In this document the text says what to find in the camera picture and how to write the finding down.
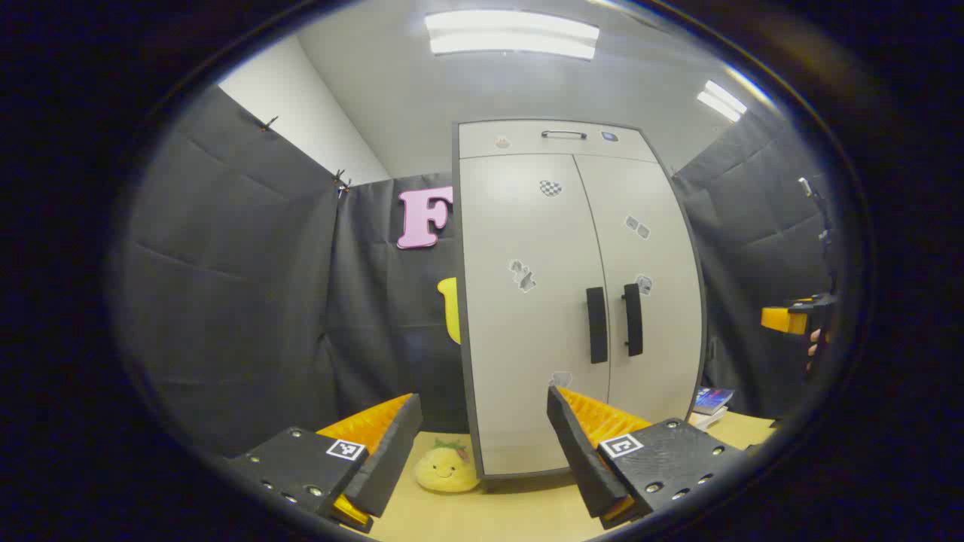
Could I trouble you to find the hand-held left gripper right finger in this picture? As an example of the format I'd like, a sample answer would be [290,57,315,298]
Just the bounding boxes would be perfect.
[547,384,754,529]

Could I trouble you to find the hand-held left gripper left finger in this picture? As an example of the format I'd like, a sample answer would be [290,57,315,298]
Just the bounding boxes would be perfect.
[226,393,424,534]

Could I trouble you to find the black door handle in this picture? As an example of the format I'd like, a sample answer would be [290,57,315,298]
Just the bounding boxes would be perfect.
[622,283,644,357]
[586,287,609,364]

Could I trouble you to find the grey cabinet door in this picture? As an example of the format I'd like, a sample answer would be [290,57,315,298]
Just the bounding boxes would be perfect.
[575,154,706,425]
[459,154,612,477]

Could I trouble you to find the grey double-door shoe cabinet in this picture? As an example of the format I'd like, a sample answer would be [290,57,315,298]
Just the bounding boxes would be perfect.
[452,119,707,480]

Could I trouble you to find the yellow plush toy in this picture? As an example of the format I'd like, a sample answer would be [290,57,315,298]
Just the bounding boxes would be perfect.
[414,439,480,494]

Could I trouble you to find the blue book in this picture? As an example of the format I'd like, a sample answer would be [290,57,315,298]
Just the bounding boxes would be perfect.
[693,387,735,416]

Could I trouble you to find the small ceiling light panel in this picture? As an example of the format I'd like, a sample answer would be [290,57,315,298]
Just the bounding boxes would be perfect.
[696,79,748,123]

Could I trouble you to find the black backdrop cloth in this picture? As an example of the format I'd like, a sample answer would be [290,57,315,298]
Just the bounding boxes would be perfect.
[113,84,838,460]

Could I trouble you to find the large ceiling light panel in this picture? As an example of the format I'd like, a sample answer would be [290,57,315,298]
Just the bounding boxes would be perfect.
[424,10,601,61]

